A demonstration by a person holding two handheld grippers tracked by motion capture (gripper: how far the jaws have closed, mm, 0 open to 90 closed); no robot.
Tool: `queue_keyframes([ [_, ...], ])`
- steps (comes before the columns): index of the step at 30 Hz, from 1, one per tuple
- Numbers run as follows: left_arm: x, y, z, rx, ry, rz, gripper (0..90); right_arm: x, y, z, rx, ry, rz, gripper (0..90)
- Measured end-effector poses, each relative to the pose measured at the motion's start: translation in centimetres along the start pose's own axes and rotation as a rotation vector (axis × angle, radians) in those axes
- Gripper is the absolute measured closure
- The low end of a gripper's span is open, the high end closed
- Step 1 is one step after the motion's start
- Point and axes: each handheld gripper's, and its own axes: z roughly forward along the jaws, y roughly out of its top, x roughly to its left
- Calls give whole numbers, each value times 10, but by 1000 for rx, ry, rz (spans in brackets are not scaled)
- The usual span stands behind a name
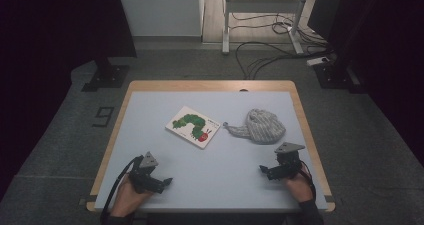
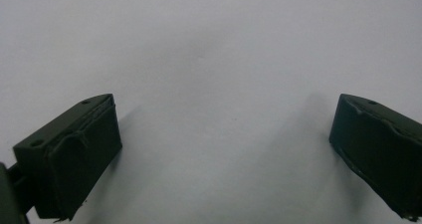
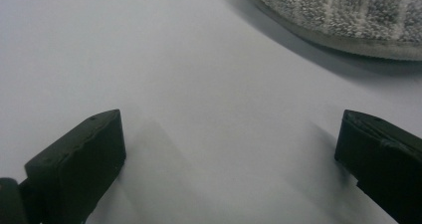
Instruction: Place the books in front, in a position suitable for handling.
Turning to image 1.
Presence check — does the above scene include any bundle of black cables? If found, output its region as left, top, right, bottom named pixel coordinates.
left=229, top=13, right=328, bottom=47

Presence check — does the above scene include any light grey table mat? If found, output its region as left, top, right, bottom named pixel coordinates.
left=94, top=90, right=329, bottom=214

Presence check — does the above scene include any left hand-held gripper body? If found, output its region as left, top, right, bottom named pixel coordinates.
left=129, top=151, right=165, bottom=195

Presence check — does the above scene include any black panel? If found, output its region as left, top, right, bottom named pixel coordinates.
left=307, top=0, right=354, bottom=43

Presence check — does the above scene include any person's right hand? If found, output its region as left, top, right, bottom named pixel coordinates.
left=284, top=164, right=315, bottom=203

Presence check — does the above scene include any long black floor cable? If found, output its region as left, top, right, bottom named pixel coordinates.
left=234, top=41, right=334, bottom=80

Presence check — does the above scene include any white cabinet panel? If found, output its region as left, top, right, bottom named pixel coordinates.
left=116, top=0, right=205, bottom=38

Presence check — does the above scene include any black stand base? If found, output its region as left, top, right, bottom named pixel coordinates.
left=81, top=58, right=130, bottom=93
left=313, top=63, right=362, bottom=94

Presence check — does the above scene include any white desk frame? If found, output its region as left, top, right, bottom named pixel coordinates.
left=222, top=0, right=311, bottom=55

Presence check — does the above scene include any white power strip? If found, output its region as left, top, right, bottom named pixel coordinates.
left=306, top=56, right=331, bottom=67

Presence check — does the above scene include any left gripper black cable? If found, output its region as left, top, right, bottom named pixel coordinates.
left=99, top=155, right=144, bottom=225

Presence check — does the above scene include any dark curtain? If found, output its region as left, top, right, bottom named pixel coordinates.
left=333, top=0, right=424, bottom=168
left=0, top=0, right=138, bottom=199

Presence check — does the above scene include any caterpillar picture book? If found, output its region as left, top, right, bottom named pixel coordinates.
left=164, top=105, right=222, bottom=150

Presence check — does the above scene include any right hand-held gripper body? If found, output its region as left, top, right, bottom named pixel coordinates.
left=270, top=142, right=306, bottom=181

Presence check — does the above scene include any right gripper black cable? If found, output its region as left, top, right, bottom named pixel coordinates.
left=299, top=164, right=317, bottom=200

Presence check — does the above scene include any grey striped knit hat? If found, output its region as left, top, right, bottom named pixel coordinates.
left=222, top=108, right=287, bottom=145

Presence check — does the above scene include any person's left hand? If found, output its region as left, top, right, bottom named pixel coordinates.
left=111, top=175, right=155, bottom=218

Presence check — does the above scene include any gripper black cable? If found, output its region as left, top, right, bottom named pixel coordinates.
left=99, top=155, right=144, bottom=225
left=299, top=164, right=317, bottom=200

